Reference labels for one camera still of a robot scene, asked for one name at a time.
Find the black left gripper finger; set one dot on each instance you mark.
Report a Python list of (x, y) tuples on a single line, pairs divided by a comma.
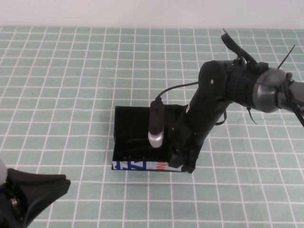
[(35, 177), (35, 197)]

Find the black sunglasses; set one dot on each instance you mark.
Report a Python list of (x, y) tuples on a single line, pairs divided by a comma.
[(133, 154)]

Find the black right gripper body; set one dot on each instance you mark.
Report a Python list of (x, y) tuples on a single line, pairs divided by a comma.
[(180, 140)]

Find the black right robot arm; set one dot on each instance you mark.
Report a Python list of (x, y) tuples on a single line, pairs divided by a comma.
[(213, 95)]

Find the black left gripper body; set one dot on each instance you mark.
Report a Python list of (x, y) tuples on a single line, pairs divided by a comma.
[(9, 209)]

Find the black glasses case printed front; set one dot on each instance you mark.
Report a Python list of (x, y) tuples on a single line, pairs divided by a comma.
[(133, 128)]

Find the black zip tie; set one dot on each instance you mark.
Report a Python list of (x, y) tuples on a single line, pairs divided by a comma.
[(287, 56), (252, 116)]

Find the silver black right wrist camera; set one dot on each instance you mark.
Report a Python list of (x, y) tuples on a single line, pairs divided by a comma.
[(155, 118)]

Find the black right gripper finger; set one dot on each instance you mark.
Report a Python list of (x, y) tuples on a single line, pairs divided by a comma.
[(176, 161), (190, 164)]

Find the green checkered tablecloth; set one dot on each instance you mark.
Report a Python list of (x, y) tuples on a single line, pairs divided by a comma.
[(95, 71)]

